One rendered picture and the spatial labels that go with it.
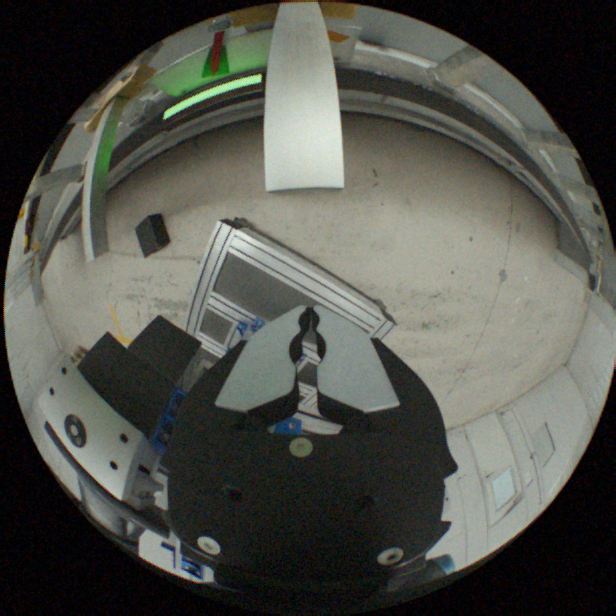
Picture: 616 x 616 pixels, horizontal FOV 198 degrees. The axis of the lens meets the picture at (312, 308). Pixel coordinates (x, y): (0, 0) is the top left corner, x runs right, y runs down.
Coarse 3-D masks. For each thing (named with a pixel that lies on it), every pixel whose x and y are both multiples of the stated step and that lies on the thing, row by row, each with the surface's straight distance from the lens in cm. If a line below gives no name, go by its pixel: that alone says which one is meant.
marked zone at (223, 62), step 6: (210, 48) 30; (222, 48) 31; (210, 54) 31; (222, 54) 32; (210, 60) 32; (222, 60) 33; (204, 66) 33; (210, 66) 33; (222, 66) 34; (228, 66) 34; (204, 72) 35; (210, 72) 35; (222, 72) 35; (228, 72) 35
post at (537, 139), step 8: (528, 136) 55; (536, 136) 54; (544, 136) 54; (552, 136) 53; (560, 136) 53; (536, 144) 55; (544, 144) 54; (552, 144) 52; (560, 144) 52; (568, 144) 52; (560, 152) 55; (568, 152) 53; (576, 152) 52
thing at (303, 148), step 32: (288, 32) 15; (320, 32) 15; (288, 64) 11; (320, 64) 11; (288, 96) 10; (320, 96) 10; (288, 128) 9; (320, 128) 9; (288, 160) 8; (320, 160) 8; (288, 192) 9; (320, 192) 10
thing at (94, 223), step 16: (112, 112) 34; (112, 128) 33; (96, 144) 32; (112, 144) 32; (96, 160) 30; (96, 176) 29; (96, 192) 28; (96, 208) 28; (96, 224) 27; (96, 240) 27; (96, 256) 27
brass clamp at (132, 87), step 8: (144, 64) 38; (136, 72) 35; (144, 72) 36; (152, 72) 38; (128, 80) 34; (136, 80) 34; (144, 80) 36; (112, 88) 41; (120, 88) 35; (128, 88) 35; (136, 88) 35; (144, 88) 36; (112, 96) 36; (120, 96) 36; (128, 96) 37; (104, 104) 37; (96, 112) 40; (96, 120) 41; (88, 128) 43; (96, 128) 42
